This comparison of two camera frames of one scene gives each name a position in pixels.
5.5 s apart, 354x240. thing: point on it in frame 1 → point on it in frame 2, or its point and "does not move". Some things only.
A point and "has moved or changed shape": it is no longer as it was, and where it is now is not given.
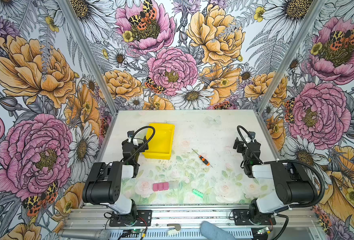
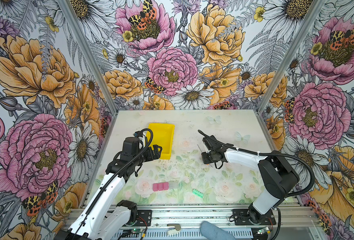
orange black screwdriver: (203, 159) has moved or changed shape
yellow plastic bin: (160, 144) does not move
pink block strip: (157, 187) does not move
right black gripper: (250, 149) → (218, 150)
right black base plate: (244, 217) does not move
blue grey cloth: (210, 231) does not move
